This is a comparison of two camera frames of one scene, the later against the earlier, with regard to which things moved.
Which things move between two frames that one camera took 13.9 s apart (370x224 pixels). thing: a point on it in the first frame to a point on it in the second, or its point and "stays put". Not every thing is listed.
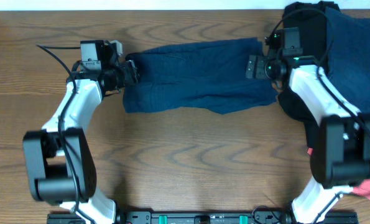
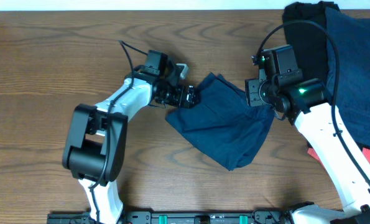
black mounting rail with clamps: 205,218 stays put
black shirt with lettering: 309,17 stays put
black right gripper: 260,73 to 252,89
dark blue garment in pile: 356,60 stays put
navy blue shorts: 209,77 to 221,124
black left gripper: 128,71 to 178,101
